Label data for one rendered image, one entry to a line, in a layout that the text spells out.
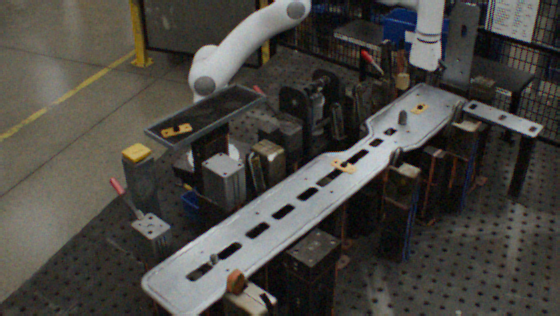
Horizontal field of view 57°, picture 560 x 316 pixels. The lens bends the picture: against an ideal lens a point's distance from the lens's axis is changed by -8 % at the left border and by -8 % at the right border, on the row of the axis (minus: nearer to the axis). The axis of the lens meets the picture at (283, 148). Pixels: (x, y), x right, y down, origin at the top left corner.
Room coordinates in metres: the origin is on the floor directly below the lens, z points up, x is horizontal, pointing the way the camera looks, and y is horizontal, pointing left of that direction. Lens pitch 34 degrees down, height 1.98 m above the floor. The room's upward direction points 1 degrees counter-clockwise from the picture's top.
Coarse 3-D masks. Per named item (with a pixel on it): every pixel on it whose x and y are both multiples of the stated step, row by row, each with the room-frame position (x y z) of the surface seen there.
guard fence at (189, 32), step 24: (144, 0) 4.29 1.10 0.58; (168, 0) 4.18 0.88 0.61; (192, 0) 4.07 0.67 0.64; (216, 0) 3.99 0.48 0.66; (240, 0) 3.90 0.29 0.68; (264, 0) 3.78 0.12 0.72; (144, 24) 4.29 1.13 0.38; (168, 24) 4.19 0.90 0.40; (192, 24) 4.09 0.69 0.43; (216, 24) 4.00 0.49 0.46; (144, 48) 4.32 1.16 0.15; (168, 48) 4.21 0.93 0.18; (192, 48) 4.12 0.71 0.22; (264, 48) 3.79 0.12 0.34
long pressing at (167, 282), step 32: (416, 96) 1.81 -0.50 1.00; (448, 96) 1.82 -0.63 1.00; (384, 128) 1.59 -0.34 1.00; (416, 128) 1.59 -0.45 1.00; (320, 160) 1.41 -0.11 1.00; (384, 160) 1.40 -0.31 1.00; (288, 192) 1.25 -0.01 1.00; (320, 192) 1.25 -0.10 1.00; (352, 192) 1.25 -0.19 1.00; (224, 224) 1.12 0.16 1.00; (256, 224) 1.12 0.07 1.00; (288, 224) 1.12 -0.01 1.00; (192, 256) 1.00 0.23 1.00; (256, 256) 1.00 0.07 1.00; (160, 288) 0.89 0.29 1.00; (192, 288) 0.89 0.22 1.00; (224, 288) 0.89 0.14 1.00
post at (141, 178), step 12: (132, 168) 1.19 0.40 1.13; (144, 168) 1.21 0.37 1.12; (132, 180) 1.20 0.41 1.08; (144, 180) 1.20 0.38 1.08; (156, 180) 1.23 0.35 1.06; (132, 192) 1.21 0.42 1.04; (144, 192) 1.20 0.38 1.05; (156, 192) 1.23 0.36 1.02; (144, 204) 1.20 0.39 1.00; (156, 204) 1.23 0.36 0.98; (156, 216) 1.22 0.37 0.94
